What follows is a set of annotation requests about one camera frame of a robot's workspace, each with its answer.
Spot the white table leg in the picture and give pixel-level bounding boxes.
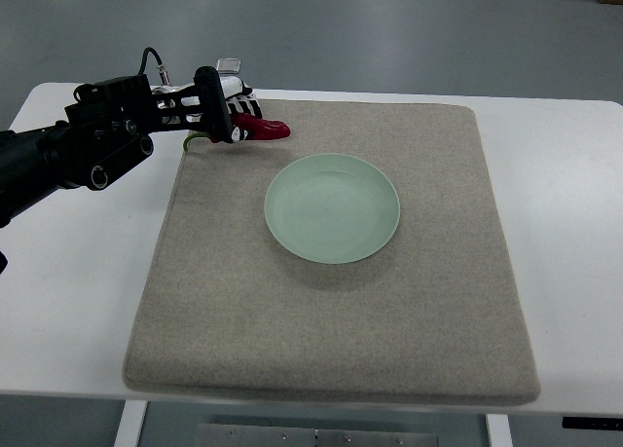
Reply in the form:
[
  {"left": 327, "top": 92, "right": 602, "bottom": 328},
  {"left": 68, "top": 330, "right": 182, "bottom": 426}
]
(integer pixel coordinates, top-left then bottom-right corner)
[
  {"left": 113, "top": 400, "right": 148, "bottom": 447},
  {"left": 485, "top": 414, "right": 513, "bottom": 447}
]

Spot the left white table leg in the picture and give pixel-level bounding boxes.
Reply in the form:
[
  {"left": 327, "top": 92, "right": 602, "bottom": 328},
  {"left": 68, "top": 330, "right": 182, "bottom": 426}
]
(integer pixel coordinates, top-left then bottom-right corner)
[{"left": 113, "top": 400, "right": 148, "bottom": 447}]

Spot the beige fabric mat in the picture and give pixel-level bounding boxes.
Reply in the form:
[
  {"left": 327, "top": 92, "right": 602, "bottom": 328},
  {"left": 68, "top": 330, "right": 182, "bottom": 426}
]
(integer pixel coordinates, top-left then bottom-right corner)
[{"left": 124, "top": 100, "right": 540, "bottom": 406}]

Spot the black table control panel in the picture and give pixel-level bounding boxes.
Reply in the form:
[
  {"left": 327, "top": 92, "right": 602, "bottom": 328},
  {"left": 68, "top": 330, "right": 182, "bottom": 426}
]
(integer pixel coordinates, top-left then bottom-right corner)
[{"left": 562, "top": 417, "right": 623, "bottom": 431}]

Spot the pale green plate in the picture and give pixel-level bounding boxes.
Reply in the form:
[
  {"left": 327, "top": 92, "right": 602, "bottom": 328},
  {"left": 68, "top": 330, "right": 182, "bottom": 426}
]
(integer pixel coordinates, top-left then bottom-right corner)
[{"left": 264, "top": 153, "right": 401, "bottom": 265}]

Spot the clear plastic floor piece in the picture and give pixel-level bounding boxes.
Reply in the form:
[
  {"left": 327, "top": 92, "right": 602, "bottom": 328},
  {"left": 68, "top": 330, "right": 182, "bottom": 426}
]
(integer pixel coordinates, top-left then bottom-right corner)
[{"left": 215, "top": 57, "right": 241, "bottom": 75}]

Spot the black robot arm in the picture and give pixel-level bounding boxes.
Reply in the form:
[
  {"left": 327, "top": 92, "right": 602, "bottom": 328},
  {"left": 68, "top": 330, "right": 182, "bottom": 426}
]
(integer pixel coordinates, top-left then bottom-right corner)
[{"left": 1, "top": 47, "right": 234, "bottom": 226}]

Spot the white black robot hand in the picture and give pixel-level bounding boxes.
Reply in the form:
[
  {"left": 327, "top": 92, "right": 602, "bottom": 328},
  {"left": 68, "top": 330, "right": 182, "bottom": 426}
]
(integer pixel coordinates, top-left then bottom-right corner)
[{"left": 157, "top": 68, "right": 263, "bottom": 144}]

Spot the red pepper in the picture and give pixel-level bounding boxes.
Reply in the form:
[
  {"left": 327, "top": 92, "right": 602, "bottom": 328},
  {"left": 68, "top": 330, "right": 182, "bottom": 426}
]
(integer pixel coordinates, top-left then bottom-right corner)
[{"left": 183, "top": 113, "right": 291, "bottom": 152}]

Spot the right white table leg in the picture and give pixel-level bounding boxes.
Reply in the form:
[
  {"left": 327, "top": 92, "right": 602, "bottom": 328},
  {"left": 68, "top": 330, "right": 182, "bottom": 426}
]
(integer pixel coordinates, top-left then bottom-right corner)
[{"left": 485, "top": 414, "right": 513, "bottom": 447}]

